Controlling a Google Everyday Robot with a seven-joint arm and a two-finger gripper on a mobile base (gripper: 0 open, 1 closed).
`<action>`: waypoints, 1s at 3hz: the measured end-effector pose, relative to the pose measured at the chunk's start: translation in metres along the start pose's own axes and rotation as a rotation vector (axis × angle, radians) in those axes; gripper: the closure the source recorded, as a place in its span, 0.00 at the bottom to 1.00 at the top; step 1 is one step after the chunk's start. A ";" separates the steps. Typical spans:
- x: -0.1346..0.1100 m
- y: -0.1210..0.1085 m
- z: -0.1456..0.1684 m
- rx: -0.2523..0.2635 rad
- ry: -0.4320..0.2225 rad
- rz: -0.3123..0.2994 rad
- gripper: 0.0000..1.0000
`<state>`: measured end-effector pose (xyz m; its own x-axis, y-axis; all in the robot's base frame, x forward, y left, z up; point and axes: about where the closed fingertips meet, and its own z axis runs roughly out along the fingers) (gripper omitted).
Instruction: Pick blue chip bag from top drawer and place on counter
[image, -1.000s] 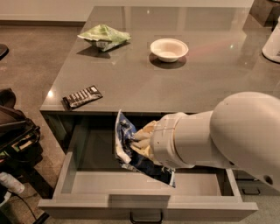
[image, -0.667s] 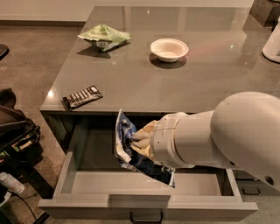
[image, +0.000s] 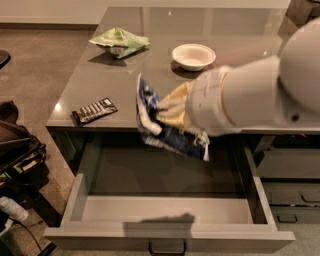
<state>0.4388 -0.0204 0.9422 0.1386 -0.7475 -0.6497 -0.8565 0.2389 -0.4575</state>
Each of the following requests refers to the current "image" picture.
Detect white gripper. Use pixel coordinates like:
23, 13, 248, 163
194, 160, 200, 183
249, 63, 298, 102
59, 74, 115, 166
156, 66, 242, 145

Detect blue chip bag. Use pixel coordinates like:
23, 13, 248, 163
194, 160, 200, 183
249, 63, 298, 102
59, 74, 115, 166
136, 76, 210, 161

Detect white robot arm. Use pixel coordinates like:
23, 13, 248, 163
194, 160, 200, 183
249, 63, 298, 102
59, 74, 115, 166
156, 19, 320, 137

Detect grey counter cabinet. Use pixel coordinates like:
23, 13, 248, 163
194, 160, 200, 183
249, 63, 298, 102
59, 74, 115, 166
47, 7, 320, 169

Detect green chip bag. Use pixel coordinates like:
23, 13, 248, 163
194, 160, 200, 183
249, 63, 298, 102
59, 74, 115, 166
89, 27, 150, 59

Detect open grey top drawer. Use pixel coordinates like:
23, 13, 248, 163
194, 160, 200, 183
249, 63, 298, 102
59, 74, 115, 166
44, 134, 295, 253

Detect dark box on counter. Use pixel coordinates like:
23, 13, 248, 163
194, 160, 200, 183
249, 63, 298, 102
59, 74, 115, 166
286, 0, 320, 27

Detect black bag on floor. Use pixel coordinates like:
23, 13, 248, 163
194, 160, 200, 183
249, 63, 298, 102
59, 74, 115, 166
0, 101, 46, 186

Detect white paper bowl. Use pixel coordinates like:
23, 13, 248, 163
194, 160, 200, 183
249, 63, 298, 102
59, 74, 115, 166
172, 44, 216, 72

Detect black snack bar wrapper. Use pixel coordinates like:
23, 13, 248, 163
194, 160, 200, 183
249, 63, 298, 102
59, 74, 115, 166
72, 98, 118, 126

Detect grey lower right drawers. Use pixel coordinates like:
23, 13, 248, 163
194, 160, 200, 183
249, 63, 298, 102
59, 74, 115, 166
257, 149, 320, 224

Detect white bottle on floor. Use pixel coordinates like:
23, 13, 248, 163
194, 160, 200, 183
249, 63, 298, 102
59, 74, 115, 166
0, 196, 28, 222

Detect metal drawer handle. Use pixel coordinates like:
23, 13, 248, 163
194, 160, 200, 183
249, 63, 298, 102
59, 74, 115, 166
148, 242, 187, 256

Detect black cable on floor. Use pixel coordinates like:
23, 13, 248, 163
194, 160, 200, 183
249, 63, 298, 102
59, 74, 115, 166
9, 218, 46, 253

